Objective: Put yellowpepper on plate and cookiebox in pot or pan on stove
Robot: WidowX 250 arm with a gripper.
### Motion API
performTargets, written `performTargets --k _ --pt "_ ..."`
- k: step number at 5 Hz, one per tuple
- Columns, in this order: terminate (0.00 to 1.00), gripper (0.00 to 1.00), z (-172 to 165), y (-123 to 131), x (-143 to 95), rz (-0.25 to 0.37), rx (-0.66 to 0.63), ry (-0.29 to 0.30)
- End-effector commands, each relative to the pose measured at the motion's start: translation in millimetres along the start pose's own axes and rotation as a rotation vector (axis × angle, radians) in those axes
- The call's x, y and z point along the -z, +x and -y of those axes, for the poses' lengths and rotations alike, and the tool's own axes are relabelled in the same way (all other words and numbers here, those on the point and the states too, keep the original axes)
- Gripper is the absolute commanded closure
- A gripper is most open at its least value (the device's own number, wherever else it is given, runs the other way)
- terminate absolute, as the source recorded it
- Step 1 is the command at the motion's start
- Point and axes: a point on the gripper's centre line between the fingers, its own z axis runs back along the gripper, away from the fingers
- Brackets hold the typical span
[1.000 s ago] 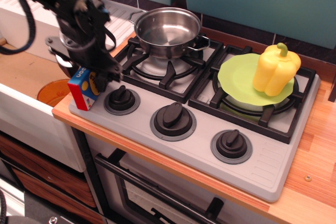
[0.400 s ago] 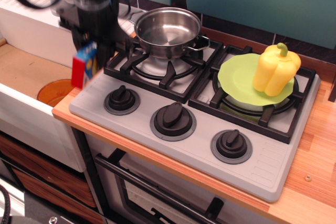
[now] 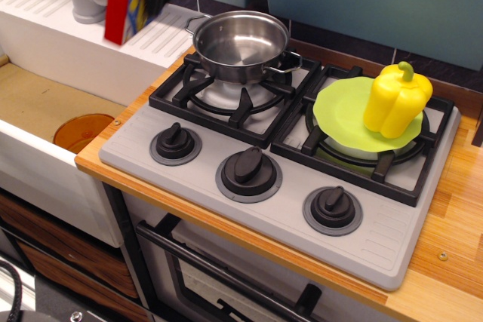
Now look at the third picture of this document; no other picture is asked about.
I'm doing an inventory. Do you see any blue cookie box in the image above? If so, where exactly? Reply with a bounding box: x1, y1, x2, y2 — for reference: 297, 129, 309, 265
104, 0, 155, 45

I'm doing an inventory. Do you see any yellow toy bell pepper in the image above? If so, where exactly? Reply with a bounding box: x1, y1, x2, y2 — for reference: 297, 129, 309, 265
363, 61, 433, 139

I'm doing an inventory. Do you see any stainless steel pot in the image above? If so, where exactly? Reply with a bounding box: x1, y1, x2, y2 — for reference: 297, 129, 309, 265
185, 11, 303, 84

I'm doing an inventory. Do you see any black left stove knob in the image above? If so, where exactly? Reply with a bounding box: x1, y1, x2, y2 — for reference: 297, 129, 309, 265
149, 122, 202, 167

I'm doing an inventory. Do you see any black stove knob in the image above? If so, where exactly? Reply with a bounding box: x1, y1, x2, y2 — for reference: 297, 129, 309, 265
215, 146, 283, 204
303, 186, 363, 237
149, 122, 202, 167

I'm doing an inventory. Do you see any black middle stove knob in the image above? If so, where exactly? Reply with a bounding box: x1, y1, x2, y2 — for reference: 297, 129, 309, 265
215, 146, 283, 204

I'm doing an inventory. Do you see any lime green plate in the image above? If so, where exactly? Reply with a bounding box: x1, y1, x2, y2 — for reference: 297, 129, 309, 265
312, 76, 423, 152

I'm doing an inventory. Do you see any grey toy stove top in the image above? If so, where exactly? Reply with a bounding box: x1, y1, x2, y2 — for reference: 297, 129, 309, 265
99, 54, 461, 290

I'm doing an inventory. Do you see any black right stove knob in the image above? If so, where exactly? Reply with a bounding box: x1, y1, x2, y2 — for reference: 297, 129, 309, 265
303, 186, 363, 237

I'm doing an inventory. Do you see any black left burner grate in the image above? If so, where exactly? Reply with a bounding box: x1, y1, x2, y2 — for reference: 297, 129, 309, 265
149, 50, 321, 149

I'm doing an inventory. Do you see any black burner grate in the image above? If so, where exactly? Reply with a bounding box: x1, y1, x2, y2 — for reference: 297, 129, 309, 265
149, 50, 321, 149
271, 65, 461, 207

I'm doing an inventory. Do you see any white toy sink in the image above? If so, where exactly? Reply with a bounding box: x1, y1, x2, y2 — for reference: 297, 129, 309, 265
1, 0, 192, 247

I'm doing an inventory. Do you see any wooden drawer unit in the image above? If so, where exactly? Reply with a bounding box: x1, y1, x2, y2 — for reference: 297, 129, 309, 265
1, 189, 152, 322

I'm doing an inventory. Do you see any black right burner grate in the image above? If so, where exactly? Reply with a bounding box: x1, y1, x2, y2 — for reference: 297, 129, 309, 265
271, 65, 461, 207

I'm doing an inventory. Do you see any oven door with black handle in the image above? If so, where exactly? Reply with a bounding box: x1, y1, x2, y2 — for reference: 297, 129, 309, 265
135, 212, 337, 322

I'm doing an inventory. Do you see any black cable bottom left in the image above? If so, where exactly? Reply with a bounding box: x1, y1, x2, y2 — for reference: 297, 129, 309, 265
0, 259, 23, 322

